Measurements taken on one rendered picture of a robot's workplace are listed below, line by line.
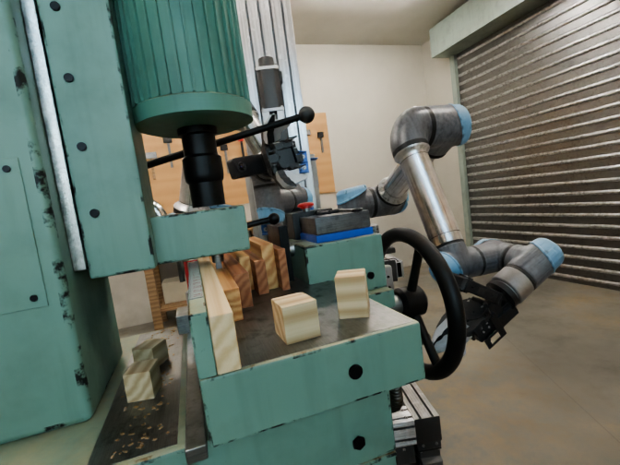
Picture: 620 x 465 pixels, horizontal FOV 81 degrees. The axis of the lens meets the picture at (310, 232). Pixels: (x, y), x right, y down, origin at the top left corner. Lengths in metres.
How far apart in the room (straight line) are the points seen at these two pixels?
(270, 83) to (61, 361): 1.17
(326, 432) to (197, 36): 0.52
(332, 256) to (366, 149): 3.97
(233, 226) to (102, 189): 0.18
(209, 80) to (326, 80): 3.97
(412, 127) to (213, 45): 0.60
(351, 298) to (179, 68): 0.36
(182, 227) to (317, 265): 0.21
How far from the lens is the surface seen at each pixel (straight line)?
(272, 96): 1.45
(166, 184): 3.93
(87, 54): 0.58
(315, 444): 0.48
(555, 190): 3.84
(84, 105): 0.56
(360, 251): 0.59
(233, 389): 0.34
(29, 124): 0.53
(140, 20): 0.59
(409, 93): 4.97
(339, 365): 0.35
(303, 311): 0.35
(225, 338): 0.32
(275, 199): 1.01
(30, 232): 0.52
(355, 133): 4.48
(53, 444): 0.55
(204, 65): 0.55
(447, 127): 1.08
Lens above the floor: 1.03
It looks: 6 degrees down
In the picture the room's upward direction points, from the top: 8 degrees counter-clockwise
